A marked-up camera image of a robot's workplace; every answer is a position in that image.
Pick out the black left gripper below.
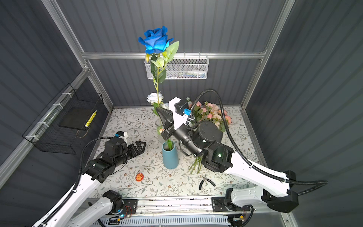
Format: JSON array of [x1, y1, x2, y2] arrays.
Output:
[[113, 140, 146, 169]]

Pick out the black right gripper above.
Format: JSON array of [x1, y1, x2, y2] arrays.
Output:
[[158, 105, 202, 158]]

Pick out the white artificial rose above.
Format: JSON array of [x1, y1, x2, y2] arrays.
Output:
[[147, 93, 169, 116]]

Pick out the teal ceramic vase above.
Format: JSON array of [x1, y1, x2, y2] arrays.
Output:
[[162, 141, 179, 169]]

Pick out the blue artificial rose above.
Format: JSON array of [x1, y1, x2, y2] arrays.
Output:
[[139, 26, 179, 93]]

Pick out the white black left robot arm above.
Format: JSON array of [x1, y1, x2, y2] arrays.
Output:
[[34, 137, 147, 227]]

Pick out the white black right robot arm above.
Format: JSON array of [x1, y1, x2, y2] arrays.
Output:
[[156, 108, 299, 213]]

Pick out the clear ribbed glass vase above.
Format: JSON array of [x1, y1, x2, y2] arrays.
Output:
[[155, 118, 165, 144]]

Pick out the floral patterned table mat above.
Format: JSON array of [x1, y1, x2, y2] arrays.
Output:
[[90, 107, 254, 198]]

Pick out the red round sticker badge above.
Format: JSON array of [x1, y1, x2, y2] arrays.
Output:
[[135, 173, 144, 182]]

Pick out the pink rose flower bunch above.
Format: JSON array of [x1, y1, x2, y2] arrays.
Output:
[[187, 98, 232, 174]]

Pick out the yellow marker pen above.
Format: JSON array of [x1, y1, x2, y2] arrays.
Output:
[[84, 110, 97, 128]]

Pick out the black pad in basket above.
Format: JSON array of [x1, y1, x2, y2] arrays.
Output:
[[59, 107, 93, 130]]

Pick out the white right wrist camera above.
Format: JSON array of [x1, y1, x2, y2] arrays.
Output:
[[169, 97, 192, 131]]

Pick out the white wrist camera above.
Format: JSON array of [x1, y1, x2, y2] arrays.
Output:
[[169, 97, 192, 131], [114, 131, 128, 143]]

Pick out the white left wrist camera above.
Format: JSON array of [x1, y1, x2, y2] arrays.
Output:
[[114, 131, 128, 143]]

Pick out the white wire mesh basket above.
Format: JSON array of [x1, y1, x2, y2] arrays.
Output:
[[144, 55, 209, 81]]

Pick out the black handled pliers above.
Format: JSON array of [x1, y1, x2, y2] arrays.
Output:
[[199, 175, 216, 191]]

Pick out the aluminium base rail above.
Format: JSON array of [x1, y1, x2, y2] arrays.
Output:
[[76, 195, 273, 227]]

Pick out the black wire wall basket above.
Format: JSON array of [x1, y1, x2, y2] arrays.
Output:
[[23, 87, 108, 155]]

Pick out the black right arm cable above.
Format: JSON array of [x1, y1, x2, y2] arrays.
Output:
[[189, 89, 329, 196]]

